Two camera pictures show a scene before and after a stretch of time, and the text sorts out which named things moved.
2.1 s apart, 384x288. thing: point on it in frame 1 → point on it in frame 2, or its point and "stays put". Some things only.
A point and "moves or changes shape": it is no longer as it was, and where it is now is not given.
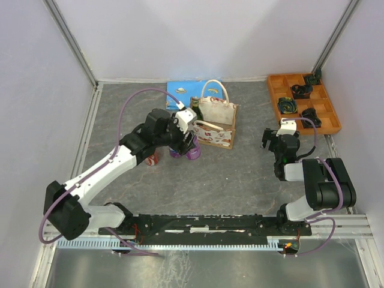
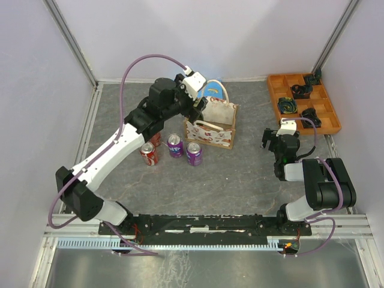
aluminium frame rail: (353, 229) stays put
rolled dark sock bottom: (310, 113) stays put
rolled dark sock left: (287, 105) stays put
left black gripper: (183, 147) → (191, 111)
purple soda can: (195, 153) moves or changes shape
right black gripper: (269, 135) stays put
